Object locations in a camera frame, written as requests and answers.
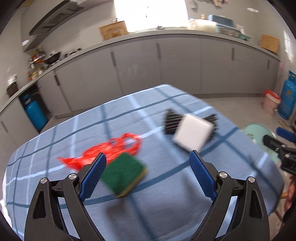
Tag person's right hand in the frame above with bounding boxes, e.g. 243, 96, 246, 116
282, 175, 296, 222

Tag grey kitchen cabinets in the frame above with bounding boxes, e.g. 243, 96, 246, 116
0, 30, 281, 137

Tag white lidded container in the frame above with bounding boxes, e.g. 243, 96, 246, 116
188, 19, 216, 32

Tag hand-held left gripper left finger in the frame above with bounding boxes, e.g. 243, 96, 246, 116
24, 152, 107, 241

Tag green scouring sponge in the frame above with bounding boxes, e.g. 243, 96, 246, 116
102, 152, 148, 198

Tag blue dish rack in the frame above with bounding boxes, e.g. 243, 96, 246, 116
207, 14, 235, 33

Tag grey range hood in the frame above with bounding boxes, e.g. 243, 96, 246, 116
29, 2, 85, 36

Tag black wok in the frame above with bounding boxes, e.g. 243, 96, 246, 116
44, 51, 62, 65

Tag pink trash bin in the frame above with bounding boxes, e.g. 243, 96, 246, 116
261, 90, 281, 115

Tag green plastic stool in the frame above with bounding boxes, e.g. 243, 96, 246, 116
242, 122, 281, 163

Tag blue checked tablecloth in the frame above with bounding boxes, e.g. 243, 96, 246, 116
1, 84, 285, 241

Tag metal tray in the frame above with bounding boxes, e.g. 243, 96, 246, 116
217, 27, 241, 37

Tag dark cooking pot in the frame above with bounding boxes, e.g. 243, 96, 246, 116
6, 82, 19, 96

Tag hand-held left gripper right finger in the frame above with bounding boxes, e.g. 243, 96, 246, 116
188, 150, 270, 241

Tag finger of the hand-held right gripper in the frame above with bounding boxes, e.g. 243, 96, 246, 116
262, 134, 296, 158
276, 127, 296, 141

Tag wooden board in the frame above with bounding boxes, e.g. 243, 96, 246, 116
259, 34, 280, 54

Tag cardboard box on counter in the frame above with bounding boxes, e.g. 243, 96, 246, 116
99, 20, 129, 42

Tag black gas stove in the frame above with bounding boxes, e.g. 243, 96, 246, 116
62, 47, 82, 57

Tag blue gas cylinder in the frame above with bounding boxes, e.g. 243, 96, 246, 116
24, 102, 48, 131
277, 70, 296, 120

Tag white foam sponge block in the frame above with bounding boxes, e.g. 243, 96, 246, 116
172, 113, 214, 153

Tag black slatted tray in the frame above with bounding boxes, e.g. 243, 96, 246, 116
163, 109, 219, 142

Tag spice bottle rack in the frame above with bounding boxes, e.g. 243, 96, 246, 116
27, 46, 47, 81

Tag red plastic bag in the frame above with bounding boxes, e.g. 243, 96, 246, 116
57, 133, 142, 171

